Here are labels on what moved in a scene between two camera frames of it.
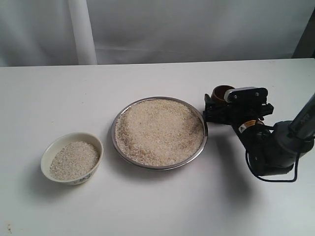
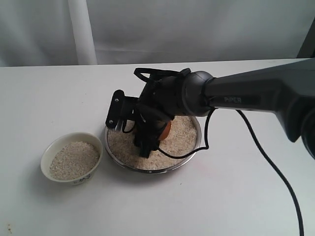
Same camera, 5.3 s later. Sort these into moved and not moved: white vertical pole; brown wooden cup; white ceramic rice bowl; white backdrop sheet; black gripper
Moved: brown wooden cup; black gripper
Not moved: white ceramic rice bowl; white vertical pole; white backdrop sheet
